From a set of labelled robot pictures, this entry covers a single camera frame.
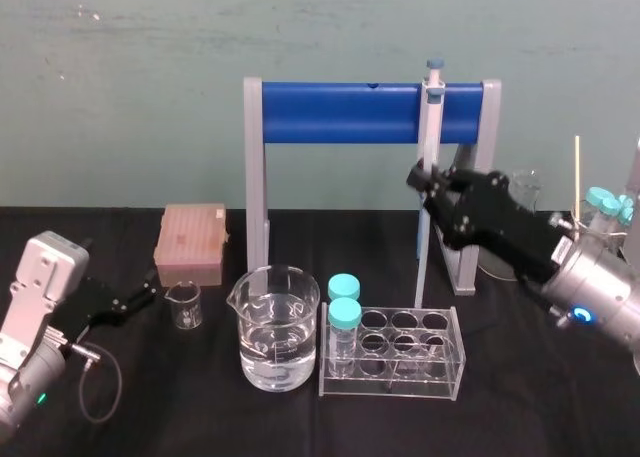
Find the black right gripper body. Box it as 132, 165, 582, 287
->
442, 172, 571, 279

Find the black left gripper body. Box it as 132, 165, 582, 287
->
52, 275, 126, 346

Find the thin wooden stirring rod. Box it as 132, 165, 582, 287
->
573, 135, 582, 220

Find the small glass beaker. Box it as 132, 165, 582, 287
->
163, 281, 204, 331

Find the glass conical flask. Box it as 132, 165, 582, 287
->
474, 168, 546, 282

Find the white pipette with blue button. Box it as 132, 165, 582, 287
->
413, 58, 448, 309

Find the pink pipette tip box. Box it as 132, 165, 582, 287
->
153, 204, 232, 289

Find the grey and blue pipette stand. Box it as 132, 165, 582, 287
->
243, 76, 503, 296

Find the black table cloth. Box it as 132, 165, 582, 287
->
0, 205, 640, 457

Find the large glass beaker with water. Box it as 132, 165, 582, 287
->
225, 264, 322, 393

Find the clear plastic tube rack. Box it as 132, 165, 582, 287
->
316, 301, 467, 401

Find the thin dark cable silver plug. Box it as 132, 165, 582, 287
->
68, 343, 124, 424

